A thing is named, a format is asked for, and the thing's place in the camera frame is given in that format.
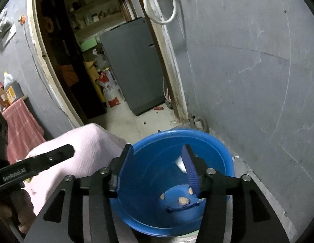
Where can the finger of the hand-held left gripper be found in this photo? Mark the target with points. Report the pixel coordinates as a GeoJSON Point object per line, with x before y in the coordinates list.
{"type": "Point", "coordinates": [45, 159]}

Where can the blue plastic bucket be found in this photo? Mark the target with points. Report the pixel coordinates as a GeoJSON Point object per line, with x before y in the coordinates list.
{"type": "Point", "coordinates": [157, 157]}

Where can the orange wall hook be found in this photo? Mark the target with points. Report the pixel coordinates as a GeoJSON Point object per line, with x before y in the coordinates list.
{"type": "Point", "coordinates": [22, 19]}

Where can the cooking oil jug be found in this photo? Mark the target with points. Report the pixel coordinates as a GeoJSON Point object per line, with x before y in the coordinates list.
{"type": "Point", "coordinates": [14, 91]}

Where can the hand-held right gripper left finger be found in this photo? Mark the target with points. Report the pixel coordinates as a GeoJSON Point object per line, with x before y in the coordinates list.
{"type": "Point", "coordinates": [124, 168]}

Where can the light pink towel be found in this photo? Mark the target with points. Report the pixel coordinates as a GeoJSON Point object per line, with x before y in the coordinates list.
{"type": "Point", "coordinates": [91, 141]}

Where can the red and white sack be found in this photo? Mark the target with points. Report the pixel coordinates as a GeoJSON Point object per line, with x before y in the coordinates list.
{"type": "Point", "coordinates": [111, 93]}

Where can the pink plaid cloth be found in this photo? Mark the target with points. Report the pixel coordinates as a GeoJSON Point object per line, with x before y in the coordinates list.
{"type": "Point", "coordinates": [20, 126]}

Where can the wooden shelf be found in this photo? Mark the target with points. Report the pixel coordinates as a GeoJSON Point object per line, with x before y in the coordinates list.
{"type": "Point", "coordinates": [96, 27]}

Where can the person's left hand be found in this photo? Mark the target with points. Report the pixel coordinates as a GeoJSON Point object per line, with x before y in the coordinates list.
{"type": "Point", "coordinates": [26, 207]}

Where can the pile of wrappers and scraps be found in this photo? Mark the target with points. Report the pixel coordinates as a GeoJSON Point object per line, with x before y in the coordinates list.
{"type": "Point", "coordinates": [183, 200]}

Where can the green box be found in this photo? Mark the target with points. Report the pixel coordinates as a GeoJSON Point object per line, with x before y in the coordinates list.
{"type": "Point", "coordinates": [87, 44]}

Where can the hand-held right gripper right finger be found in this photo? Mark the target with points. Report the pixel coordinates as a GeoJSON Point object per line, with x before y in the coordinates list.
{"type": "Point", "coordinates": [190, 170]}

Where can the grey floor pipe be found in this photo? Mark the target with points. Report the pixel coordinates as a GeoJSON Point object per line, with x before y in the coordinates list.
{"type": "Point", "coordinates": [198, 124]}

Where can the wooden door frame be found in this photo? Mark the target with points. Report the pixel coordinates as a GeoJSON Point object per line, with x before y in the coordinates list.
{"type": "Point", "coordinates": [49, 73]}

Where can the small red floor item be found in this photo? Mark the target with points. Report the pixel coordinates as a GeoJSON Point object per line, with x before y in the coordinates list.
{"type": "Point", "coordinates": [158, 109]}

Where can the brown carton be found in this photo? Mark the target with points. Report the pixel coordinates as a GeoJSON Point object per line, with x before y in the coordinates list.
{"type": "Point", "coordinates": [1, 98]}

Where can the black door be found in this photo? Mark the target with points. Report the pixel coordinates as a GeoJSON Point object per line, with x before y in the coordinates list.
{"type": "Point", "coordinates": [71, 86]}

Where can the hanging plastic bag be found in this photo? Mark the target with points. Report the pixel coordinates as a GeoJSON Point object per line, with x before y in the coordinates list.
{"type": "Point", "coordinates": [2, 26]}

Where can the yellow bag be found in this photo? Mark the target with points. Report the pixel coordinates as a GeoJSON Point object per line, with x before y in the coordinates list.
{"type": "Point", "coordinates": [92, 70]}

